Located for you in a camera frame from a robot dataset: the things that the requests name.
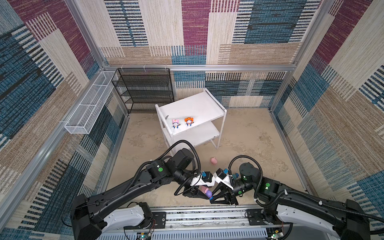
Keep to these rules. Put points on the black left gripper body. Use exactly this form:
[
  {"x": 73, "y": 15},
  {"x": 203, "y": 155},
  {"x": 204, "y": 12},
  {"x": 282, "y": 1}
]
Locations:
[{"x": 185, "y": 180}]

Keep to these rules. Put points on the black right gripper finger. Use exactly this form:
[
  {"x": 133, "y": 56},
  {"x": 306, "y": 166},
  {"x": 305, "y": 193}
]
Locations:
[
  {"x": 220, "y": 191},
  {"x": 224, "y": 200}
]

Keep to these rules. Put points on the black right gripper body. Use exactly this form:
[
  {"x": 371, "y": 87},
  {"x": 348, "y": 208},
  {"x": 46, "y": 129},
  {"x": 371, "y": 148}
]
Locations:
[{"x": 240, "y": 187}]

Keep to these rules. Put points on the pink-haired doll figure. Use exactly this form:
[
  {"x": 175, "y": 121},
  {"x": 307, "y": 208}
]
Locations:
[{"x": 175, "y": 123}]

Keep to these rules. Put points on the orange-haired doll figure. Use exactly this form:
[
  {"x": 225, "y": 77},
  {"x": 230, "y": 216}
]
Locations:
[{"x": 189, "y": 121}]

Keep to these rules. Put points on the purple penguin toy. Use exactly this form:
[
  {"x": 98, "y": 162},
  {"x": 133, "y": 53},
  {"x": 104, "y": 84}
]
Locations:
[{"x": 209, "y": 195}]

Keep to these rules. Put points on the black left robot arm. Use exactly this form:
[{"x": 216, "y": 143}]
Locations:
[{"x": 180, "y": 163}]

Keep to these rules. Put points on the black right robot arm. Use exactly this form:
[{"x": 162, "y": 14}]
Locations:
[{"x": 345, "y": 221}]

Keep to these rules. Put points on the white two-tier shelf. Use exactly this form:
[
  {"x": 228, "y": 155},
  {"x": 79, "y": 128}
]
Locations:
[{"x": 197, "y": 119}]

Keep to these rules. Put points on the pink pig toy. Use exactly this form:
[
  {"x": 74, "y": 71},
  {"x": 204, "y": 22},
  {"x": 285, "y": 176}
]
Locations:
[
  {"x": 213, "y": 160},
  {"x": 205, "y": 190}
]

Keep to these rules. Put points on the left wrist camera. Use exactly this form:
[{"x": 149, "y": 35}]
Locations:
[{"x": 207, "y": 179}]

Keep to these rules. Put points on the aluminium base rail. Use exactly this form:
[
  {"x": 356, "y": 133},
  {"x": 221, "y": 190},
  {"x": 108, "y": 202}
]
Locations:
[{"x": 194, "y": 223}]

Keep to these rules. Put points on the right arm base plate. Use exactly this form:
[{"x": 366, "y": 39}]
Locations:
[{"x": 258, "y": 217}]

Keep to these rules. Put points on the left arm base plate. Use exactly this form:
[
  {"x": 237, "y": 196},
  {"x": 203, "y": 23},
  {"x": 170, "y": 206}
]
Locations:
[{"x": 157, "y": 221}]

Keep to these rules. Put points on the black wire mesh shelf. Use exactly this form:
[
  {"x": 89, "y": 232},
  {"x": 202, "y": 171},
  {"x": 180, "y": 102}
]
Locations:
[{"x": 141, "y": 89}]

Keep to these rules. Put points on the white wire wall basket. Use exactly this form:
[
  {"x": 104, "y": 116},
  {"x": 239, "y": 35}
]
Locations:
[{"x": 87, "y": 112}]

